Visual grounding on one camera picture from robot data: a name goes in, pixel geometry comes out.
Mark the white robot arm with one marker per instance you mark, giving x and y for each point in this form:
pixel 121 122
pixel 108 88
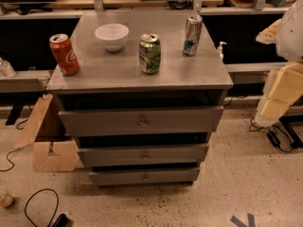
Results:
pixel 284 87

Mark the cardboard box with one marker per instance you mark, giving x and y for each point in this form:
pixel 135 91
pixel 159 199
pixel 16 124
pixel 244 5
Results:
pixel 52 150

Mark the grey top drawer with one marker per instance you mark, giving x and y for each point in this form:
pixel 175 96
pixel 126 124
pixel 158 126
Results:
pixel 141 121

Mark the red cola can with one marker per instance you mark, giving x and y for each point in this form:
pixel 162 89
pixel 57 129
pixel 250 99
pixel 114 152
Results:
pixel 64 54

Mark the grey drawer cabinet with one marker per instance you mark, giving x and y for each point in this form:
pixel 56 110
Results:
pixel 114 80

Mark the white bowl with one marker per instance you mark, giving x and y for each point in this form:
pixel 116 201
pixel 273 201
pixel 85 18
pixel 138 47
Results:
pixel 112 36

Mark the silver blue energy can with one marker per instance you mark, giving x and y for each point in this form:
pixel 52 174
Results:
pixel 193 33

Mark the clear plastic cup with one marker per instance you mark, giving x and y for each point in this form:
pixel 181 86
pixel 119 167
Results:
pixel 6 199

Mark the clear plastic container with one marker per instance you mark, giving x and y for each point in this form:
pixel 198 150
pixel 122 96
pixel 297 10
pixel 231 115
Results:
pixel 6 70

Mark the green soda can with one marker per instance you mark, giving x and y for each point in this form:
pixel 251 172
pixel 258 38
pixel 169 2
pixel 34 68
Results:
pixel 149 53

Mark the grey drawer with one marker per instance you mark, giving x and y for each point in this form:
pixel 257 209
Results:
pixel 143 155
pixel 141 121
pixel 160 175

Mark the grey bottom drawer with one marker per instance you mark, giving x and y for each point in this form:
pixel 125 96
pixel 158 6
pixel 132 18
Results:
pixel 160 175

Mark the white pump bottle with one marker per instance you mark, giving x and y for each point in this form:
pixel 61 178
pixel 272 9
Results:
pixel 220 50

